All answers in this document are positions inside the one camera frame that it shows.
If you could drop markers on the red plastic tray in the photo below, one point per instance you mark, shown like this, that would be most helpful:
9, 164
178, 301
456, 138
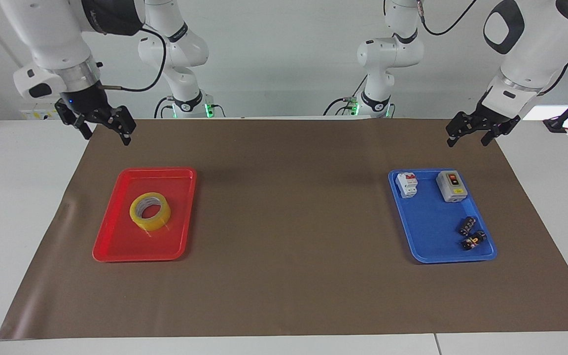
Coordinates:
116, 236

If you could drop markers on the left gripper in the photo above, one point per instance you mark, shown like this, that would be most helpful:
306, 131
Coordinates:
498, 121

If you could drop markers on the white circuit breaker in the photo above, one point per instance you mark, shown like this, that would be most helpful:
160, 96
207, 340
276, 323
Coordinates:
407, 184

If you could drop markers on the black terminal block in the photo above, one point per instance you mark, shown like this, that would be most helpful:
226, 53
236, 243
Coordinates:
474, 241
467, 225

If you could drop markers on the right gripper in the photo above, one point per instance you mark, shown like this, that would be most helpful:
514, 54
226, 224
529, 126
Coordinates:
86, 98

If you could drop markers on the grey switch box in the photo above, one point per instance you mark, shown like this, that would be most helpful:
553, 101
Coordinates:
451, 186

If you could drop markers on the blue plastic tray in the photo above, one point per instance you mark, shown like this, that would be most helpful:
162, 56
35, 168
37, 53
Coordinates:
432, 227

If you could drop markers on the yellow tape roll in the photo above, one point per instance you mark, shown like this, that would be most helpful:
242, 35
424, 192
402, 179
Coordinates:
153, 219

